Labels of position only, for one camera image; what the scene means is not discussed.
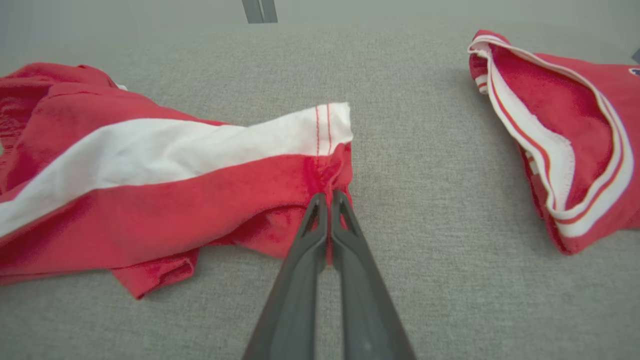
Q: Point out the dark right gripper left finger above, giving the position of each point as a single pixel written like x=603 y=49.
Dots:
x=295 y=300

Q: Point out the grey partition post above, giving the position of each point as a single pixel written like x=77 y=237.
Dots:
x=259 y=11

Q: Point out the red Bulls jersey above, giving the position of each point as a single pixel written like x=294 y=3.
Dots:
x=570 y=115

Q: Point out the red shorts white trim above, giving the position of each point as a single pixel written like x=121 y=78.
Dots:
x=150 y=200

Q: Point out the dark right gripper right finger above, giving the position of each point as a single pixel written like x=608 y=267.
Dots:
x=365 y=300

